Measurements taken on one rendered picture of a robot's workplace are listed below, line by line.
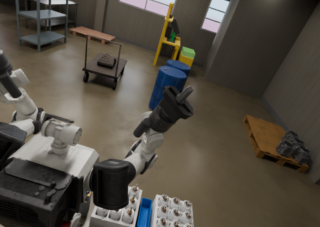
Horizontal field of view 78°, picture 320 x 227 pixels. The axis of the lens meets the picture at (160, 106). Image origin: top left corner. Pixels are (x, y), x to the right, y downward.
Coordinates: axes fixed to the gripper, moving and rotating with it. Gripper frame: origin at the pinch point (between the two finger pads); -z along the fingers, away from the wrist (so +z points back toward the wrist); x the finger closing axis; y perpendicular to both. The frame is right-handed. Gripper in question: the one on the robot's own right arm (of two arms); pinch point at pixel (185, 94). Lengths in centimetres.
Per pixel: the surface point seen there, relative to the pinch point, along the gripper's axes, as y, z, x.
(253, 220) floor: 138, 148, -135
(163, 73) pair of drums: 212, 170, 97
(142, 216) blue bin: 41, 171, -45
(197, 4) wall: 603, 181, 301
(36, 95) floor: 51, 269, 186
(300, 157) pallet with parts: 307, 133, -156
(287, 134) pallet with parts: 353, 144, -128
